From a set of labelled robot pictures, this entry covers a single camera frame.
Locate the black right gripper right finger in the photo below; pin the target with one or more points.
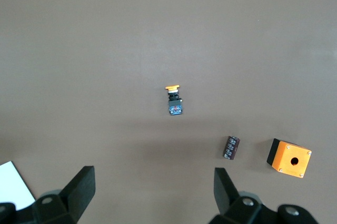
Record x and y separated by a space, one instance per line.
237 208

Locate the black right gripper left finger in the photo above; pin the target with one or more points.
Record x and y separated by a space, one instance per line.
65 205

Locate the white drawer cabinet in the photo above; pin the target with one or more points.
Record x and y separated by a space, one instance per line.
13 184

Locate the orange-capped push button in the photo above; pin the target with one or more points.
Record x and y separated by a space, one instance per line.
175 105

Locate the small black contact block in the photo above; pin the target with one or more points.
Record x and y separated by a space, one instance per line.
231 147

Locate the orange box with hole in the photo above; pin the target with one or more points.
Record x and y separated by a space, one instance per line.
287 153

